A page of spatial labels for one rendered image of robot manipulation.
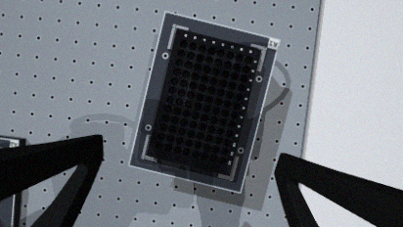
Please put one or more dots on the black well plate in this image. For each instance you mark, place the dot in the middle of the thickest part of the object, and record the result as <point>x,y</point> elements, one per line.
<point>206,131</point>

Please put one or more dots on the grey perforated base plate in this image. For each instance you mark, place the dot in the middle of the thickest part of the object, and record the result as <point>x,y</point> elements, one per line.
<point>75,68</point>

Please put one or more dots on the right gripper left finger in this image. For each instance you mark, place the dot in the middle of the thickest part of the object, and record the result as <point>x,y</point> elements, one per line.
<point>24,166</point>

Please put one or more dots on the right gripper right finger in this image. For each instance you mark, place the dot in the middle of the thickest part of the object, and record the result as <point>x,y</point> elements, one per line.
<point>379,204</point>

